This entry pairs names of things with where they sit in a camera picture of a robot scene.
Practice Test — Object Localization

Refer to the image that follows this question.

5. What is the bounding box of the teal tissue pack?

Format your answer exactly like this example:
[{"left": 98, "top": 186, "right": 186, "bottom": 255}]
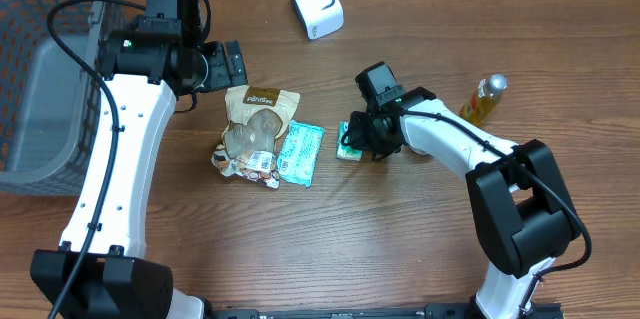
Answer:
[{"left": 336, "top": 121, "right": 362, "bottom": 161}]

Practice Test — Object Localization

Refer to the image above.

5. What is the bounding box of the beige brown snack bag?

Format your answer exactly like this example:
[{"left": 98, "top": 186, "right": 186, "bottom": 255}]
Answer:
[{"left": 211, "top": 85, "right": 300, "bottom": 189}]

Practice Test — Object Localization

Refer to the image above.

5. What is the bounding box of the teal wipes packet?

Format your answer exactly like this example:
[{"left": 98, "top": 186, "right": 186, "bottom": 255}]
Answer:
[{"left": 277, "top": 120, "right": 325, "bottom": 188}]

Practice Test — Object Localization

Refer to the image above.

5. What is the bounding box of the yellow dish soap bottle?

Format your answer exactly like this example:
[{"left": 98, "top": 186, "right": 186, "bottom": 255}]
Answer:
[{"left": 459, "top": 74, "right": 508, "bottom": 127}]

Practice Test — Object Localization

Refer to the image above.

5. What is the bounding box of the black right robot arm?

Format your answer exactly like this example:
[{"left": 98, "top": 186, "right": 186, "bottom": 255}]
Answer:
[{"left": 341, "top": 62, "right": 592, "bottom": 318}]

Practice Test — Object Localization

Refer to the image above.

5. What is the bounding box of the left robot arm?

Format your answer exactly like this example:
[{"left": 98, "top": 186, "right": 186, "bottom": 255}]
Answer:
[{"left": 30, "top": 0, "right": 247, "bottom": 318}]

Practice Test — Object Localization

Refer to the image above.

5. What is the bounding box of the white barcode scanner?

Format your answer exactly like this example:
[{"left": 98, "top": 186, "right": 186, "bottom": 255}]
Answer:
[{"left": 292, "top": 0, "right": 344, "bottom": 40}]

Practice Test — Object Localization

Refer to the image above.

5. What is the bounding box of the grey plastic mesh basket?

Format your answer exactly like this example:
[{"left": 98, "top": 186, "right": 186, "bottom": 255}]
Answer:
[{"left": 1, "top": 0, "right": 127, "bottom": 195}]

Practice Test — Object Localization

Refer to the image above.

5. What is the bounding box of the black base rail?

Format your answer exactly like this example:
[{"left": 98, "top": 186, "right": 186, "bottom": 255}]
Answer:
[{"left": 199, "top": 301, "right": 566, "bottom": 319}]

